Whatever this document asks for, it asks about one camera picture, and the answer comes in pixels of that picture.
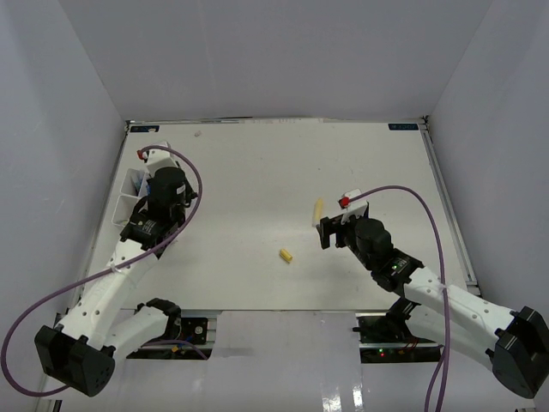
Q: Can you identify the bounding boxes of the yellow glue stick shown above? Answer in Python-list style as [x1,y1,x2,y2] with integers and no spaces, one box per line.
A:
[311,197,323,227]

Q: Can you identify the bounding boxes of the dark blue pen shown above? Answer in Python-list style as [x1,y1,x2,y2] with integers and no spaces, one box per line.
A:
[130,170,145,196]

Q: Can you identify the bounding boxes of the small yellow cylinder eraser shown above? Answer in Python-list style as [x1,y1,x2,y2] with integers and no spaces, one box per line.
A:
[279,249,293,264]

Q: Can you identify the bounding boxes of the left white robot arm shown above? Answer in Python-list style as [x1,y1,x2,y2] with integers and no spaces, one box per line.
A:
[34,166,197,397]

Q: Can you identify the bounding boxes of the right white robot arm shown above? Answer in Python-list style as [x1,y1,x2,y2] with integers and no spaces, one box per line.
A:
[317,215,548,399]

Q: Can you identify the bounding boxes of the white compartment organizer box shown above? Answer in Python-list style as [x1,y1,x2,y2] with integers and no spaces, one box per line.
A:
[112,168,150,227]

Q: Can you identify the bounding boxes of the blue logo sticker right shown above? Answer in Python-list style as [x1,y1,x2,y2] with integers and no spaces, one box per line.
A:
[388,123,419,131]

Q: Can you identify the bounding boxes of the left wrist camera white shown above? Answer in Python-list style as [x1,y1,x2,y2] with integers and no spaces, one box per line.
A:
[137,148,178,177]

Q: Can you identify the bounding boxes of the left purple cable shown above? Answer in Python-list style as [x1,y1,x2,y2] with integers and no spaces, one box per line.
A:
[0,144,211,396]

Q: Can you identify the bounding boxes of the purple cable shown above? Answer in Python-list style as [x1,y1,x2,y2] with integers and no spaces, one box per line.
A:
[0,144,211,396]
[347,185,451,412]

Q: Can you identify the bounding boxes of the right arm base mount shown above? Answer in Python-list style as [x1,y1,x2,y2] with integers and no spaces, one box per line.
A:
[353,298,442,364]

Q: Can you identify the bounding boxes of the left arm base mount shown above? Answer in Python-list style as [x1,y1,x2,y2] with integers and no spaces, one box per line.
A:
[127,316,216,361]

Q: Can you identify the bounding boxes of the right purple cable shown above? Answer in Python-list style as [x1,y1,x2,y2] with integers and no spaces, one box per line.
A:
[347,185,451,412]

